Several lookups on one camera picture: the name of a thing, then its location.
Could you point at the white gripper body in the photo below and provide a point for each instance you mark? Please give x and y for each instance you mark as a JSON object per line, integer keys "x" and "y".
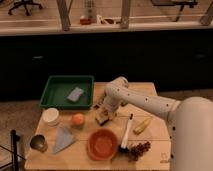
{"x": 110, "y": 106}

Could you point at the red orange bowl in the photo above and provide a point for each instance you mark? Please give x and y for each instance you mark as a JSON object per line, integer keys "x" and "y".
{"x": 102, "y": 145}

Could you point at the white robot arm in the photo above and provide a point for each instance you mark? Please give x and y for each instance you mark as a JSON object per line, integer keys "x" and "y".
{"x": 191, "y": 122}

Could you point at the grey blue sponge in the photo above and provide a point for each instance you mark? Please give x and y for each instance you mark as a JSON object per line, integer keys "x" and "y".
{"x": 75, "y": 94}

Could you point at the orange peach fruit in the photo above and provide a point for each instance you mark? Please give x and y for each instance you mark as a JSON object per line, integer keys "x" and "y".
{"x": 78, "y": 120}

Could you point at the green plastic tray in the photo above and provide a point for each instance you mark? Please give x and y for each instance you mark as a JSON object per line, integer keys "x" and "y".
{"x": 59, "y": 87}

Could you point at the bunch of red grapes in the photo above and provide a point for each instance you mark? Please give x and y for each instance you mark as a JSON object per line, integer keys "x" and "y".
{"x": 137, "y": 151}

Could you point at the grey blue folded cloth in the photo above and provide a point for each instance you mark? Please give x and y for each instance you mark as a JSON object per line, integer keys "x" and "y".
{"x": 63, "y": 139}

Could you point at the white round container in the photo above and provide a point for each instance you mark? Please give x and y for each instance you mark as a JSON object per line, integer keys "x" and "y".
{"x": 51, "y": 116}

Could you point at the red object on shelf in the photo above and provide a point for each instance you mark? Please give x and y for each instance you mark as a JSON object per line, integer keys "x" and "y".
{"x": 84, "y": 21}

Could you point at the metal cup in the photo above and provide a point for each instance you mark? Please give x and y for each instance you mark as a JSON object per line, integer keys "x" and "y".
{"x": 39, "y": 143}

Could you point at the black tripod stand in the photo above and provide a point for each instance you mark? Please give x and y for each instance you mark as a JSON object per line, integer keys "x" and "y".
{"x": 14, "y": 163}

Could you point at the black office chair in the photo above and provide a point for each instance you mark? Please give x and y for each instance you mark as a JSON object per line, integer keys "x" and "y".
{"x": 24, "y": 3}

